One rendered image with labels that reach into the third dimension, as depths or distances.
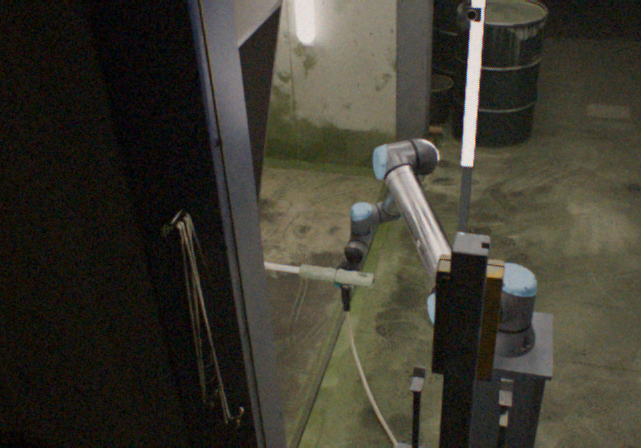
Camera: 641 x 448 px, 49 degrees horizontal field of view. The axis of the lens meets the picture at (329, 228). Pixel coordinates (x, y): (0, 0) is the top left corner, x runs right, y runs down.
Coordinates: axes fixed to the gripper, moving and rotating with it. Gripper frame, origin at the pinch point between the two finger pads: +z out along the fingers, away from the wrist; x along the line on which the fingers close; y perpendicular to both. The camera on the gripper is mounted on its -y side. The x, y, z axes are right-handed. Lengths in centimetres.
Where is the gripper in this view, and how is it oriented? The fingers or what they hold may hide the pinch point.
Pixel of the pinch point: (343, 283)
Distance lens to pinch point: 290.9
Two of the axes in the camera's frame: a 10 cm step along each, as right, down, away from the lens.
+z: -2.5, 6.2, -7.4
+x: -9.7, -1.3, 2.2
